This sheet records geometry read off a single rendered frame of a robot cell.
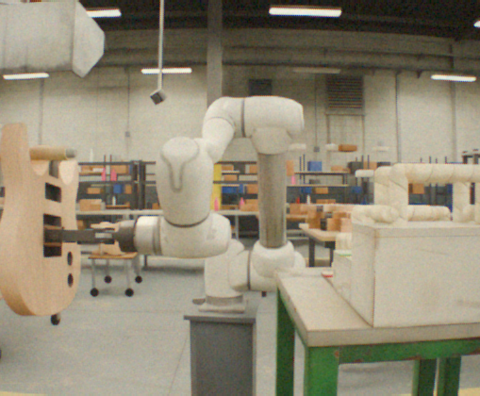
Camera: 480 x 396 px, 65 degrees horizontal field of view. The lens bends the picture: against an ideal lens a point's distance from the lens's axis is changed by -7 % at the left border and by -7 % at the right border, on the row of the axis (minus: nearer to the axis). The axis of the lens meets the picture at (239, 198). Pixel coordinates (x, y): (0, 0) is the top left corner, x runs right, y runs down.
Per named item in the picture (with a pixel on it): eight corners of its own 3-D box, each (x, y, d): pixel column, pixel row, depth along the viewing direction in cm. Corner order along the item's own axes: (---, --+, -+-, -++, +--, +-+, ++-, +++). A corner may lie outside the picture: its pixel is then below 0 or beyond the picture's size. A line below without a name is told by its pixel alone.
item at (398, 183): (393, 227, 67) (393, 172, 67) (386, 225, 70) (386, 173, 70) (410, 226, 67) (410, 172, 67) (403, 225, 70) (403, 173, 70)
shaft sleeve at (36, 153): (-10, 150, 83) (-4, 145, 86) (-8, 163, 85) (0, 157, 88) (63, 148, 84) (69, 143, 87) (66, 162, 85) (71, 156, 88)
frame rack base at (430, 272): (372, 329, 65) (376, 228, 65) (348, 305, 81) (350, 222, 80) (513, 320, 66) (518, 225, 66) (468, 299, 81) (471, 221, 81)
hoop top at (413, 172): (393, 181, 67) (392, 163, 67) (386, 182, 70) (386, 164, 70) (498, 182, 67) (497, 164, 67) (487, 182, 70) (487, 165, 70)
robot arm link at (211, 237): (168, 236, 99) (161, 193, 90) (231, 235, 99) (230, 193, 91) (162, 269, 90) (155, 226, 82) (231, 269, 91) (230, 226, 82)
